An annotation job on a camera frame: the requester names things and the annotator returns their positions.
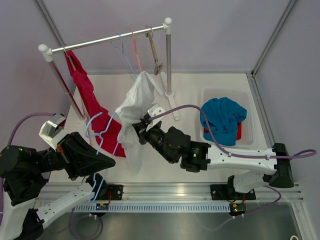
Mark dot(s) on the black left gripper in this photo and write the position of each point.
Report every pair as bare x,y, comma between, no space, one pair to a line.
75,148

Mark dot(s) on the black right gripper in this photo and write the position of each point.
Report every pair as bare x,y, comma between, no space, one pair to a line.
141,127

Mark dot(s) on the magenta t shirt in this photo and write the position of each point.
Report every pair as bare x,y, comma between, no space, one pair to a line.
102,123

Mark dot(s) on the white t shirt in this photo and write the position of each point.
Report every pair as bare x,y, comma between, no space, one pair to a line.
139,99

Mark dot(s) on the blue t shirt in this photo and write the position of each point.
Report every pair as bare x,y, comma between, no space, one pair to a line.
221,117

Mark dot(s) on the red t shirt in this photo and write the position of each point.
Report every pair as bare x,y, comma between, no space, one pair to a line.
239,131

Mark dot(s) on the pink wire hanger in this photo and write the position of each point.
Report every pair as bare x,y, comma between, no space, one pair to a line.
134,45

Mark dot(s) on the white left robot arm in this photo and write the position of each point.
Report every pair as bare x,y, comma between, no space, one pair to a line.
22,169

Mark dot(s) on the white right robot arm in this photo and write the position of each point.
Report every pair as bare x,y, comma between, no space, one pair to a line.
271,167

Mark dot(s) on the wooden clip hanger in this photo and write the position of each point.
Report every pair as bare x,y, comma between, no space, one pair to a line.
158,66

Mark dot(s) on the white plastic basket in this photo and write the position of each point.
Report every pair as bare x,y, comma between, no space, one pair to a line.
248,137

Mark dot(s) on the clothes rack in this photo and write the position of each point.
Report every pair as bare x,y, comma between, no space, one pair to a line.
48,53

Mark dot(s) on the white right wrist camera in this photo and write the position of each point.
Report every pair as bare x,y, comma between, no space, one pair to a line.
154,111

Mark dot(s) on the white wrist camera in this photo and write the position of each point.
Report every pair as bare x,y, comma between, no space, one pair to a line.
52,131
154,111

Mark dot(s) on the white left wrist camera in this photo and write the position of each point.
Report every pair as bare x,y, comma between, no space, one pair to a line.
52,131

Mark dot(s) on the aluminium mounting rail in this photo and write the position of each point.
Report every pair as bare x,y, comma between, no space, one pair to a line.
168,192

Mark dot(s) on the white slotted cable duct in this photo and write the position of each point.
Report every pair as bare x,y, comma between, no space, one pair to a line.
210,207

